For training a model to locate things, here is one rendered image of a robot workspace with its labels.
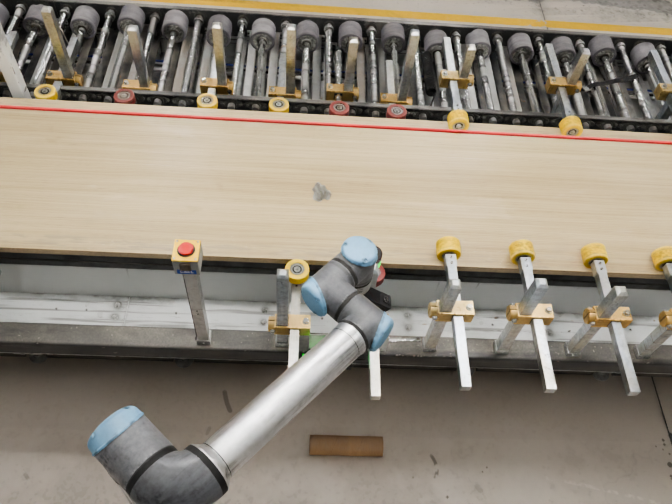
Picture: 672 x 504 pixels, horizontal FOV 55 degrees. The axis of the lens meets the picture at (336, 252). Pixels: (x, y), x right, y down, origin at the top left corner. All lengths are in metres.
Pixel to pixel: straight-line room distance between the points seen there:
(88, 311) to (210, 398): 0.73
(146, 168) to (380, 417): 1.42
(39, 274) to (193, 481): 1.32
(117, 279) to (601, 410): 2.13
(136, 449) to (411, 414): 1.78
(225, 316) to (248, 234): 0.33
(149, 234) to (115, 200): 0.19
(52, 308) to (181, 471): 1.32
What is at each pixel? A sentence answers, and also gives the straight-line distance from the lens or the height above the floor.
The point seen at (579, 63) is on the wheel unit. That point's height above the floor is 1.08.
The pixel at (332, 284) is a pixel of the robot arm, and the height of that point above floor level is 1.37.
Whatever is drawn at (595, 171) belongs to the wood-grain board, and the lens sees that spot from 2.66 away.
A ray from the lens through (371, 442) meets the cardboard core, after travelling 2.74.
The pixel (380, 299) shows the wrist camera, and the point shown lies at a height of 1.16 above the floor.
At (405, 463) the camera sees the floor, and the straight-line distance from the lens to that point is 2.82.
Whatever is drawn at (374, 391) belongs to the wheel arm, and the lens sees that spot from 1.96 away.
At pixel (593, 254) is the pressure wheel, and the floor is 0.97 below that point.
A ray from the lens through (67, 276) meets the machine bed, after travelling 2.39.
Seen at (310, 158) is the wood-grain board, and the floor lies 0.90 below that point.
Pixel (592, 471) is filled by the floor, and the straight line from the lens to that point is 3.05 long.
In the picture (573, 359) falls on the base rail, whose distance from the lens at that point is 2.38.
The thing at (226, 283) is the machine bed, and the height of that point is 0.73.
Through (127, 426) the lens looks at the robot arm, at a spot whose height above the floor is 1.45.
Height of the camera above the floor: 2.66
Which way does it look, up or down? 55 degrees down
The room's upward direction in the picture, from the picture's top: 7 degrees clockwise
